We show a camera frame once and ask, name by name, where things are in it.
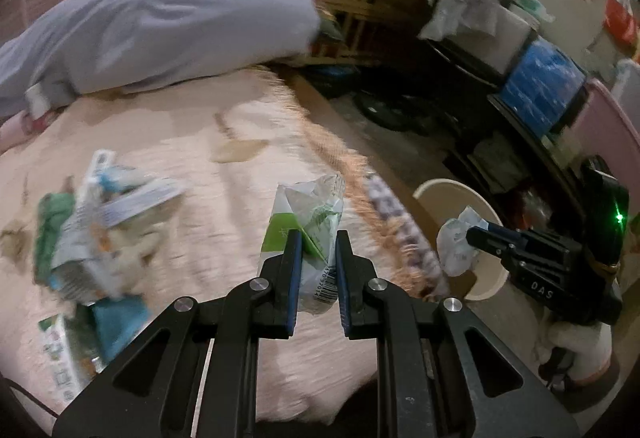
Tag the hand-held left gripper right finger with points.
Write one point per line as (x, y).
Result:
(342, 268)

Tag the blue box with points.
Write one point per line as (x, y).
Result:
(540, 83)

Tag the white plastic bin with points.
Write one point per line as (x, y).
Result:
(445, 195)

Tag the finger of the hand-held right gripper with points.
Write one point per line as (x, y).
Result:
(495, 228)
(487, 245)

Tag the grey quilt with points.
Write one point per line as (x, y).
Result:
(175, 8)

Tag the black table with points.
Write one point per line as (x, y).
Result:
(520, 130)

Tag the green and white flat packet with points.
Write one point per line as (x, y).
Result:
(60, 353)

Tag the pink cloth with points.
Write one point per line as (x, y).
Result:
(20, 130)

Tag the white paper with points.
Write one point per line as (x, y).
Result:
(452, 243)

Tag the light blue plastic packet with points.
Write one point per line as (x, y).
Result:
(120, 323)

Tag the beige bed blanket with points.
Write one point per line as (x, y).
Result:
(200, 128)

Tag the green and white plastic wrapper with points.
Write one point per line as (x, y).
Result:
(310, 213)

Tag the black fan base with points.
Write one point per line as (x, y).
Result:
(390, 113)

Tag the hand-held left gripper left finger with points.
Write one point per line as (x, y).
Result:
(295, 268)

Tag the grey cardboard box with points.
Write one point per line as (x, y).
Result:
(510, 43)

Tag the pink chair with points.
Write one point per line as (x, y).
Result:
(615, 128)

